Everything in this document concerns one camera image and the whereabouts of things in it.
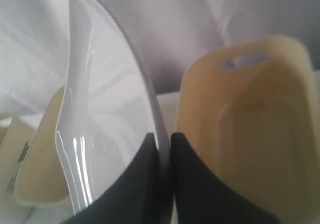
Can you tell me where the white square plate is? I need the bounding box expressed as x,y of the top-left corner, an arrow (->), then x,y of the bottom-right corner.
55,0 -> 170,214

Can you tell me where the cream bin with square mark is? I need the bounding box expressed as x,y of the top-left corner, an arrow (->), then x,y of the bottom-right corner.
13,34 -> 320,224

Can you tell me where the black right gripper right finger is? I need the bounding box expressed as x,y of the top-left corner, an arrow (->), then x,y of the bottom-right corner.
171,132 -> 280,224

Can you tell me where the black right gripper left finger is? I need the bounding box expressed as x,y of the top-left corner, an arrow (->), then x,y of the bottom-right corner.
65,133 -> 173,224

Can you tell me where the cream bin with triangle mark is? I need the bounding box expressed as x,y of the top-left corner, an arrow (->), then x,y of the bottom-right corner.
0,116 -> 35,194

